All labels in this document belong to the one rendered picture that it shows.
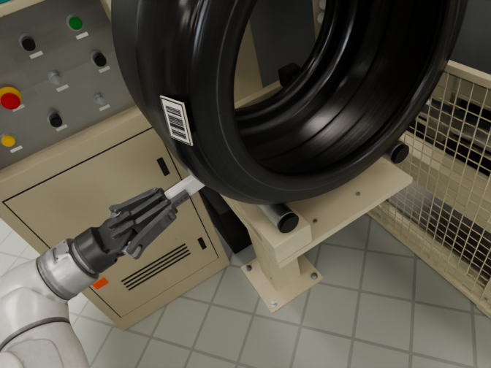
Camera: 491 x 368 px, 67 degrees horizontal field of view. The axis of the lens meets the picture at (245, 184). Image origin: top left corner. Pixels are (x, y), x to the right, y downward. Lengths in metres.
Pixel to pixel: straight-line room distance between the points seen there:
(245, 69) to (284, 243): 0.44
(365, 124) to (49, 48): 0.79
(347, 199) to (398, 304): 0.84
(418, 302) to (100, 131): 1.30
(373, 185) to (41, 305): 0.69
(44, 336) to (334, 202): 0.60
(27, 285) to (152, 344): 1.10
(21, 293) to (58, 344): 0.10
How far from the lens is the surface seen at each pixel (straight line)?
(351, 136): 0.83
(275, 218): 0.70
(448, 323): 1.63
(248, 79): 0.95
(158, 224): 0.63
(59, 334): 0.65
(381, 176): 0.91
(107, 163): 1.20
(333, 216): 0.83
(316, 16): 1.18
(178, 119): 0.47
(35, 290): 0.68
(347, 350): 1.55
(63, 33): 1.09
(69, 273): 0.66
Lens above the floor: 1.46
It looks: 44 degrees down
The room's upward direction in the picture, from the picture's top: 17 degrees counter-clockwise
